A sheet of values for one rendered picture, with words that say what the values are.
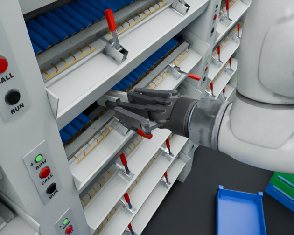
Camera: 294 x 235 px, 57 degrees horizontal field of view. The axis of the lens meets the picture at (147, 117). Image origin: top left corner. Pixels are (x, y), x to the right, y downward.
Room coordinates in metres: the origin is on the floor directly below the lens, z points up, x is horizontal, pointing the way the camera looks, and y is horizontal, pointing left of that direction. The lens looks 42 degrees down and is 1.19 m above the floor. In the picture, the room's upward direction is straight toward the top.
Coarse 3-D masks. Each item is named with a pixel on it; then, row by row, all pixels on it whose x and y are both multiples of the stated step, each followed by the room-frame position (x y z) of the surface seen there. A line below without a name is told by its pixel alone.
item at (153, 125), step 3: (147, 120) 0.37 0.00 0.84; (150, 123) 0.37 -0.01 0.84; (153, 123) 0.37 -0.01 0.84; (156, 123) 0.37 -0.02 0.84; (150, 126) 0.36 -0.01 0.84; (153, 126) 0.37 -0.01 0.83; (156, 126) 0.37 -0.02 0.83; (159, 126) 0.37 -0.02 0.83; (144, 129) 0.36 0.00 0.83; (147, 129) 0.36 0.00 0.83; (150, 129) 0.36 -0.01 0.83; (153, 129) 0.36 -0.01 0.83
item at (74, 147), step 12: (180, 48) 0.77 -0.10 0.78; (168, 60) 0.70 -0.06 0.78; (156, 72) 0.64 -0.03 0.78; (144, 84) 0.58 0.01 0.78; (108, 120) 0.45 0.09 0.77; (84, 132) 0.40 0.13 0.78; (96, 132) 0.42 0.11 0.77; (108, 132) 0.43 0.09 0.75; (72, 144) 0.37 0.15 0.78; (84, 144) 0.39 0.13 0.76; (96, 144) 0.39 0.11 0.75; (72, 156) 0.36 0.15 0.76; (84, 156) 0.36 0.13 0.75
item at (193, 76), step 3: (177, 69) 0.67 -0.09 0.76; (180, 72) 0.67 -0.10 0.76; (183, 72) 0.67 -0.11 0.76; (186, 75) 0.66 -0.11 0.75; (189, 75) 0.65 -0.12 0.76; (192, 75) 0.65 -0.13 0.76; (195, 75) 0.65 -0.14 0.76; (192, 78) 0.65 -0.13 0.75; (195, 78) 0.64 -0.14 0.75; (198, 78) 0.64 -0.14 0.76
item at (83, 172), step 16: (192, 48) 0.82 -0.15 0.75; (176, 64) 0.73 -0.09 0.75; (192, 64) 0.75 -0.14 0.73; (160, 80) 0.64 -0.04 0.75; (176, 80) 0.66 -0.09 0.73; (96, 112) 0.48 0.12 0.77; (112, 144) 0.41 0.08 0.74; (96, 160) 0.36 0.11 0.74; (80, 176) 0.32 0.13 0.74; (80, 192) 0.31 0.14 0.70
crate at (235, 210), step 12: (228, 192) 0.73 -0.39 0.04; (240, 192) 0.72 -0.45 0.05; (216, 204) 0.68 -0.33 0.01; (228, 204) 0.68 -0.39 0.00; (240, 204) 0.68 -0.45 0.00; (252, 204) 0.68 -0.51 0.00; (216, 216) 0.62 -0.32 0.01; (228, 216) 0.62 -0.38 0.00; (240, 216) 0.62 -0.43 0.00; (252, 216) 0.62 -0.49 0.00; (216, 228) 0.56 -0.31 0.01; (228, 228) 0.56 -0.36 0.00; (240, 228) 0.56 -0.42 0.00; (252, 228) 0.56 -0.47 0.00; (264, 228) 0.54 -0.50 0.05
